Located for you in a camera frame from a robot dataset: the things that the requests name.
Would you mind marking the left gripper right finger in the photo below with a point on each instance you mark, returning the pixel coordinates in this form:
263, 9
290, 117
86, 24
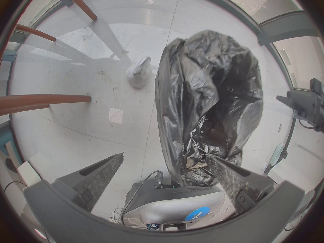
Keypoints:
232, 183

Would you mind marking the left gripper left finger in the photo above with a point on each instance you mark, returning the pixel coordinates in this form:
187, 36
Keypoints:
101, 178

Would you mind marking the black plastic bag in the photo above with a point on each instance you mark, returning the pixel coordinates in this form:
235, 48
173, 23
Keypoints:
182, 97

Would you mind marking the white paper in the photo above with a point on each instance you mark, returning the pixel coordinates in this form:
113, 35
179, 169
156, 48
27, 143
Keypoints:
139, 72

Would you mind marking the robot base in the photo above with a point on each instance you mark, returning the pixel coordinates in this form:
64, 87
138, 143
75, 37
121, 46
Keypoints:
174, 204

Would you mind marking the white cushioned wooden chair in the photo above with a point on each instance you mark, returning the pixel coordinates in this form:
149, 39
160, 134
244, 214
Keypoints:
50, 100

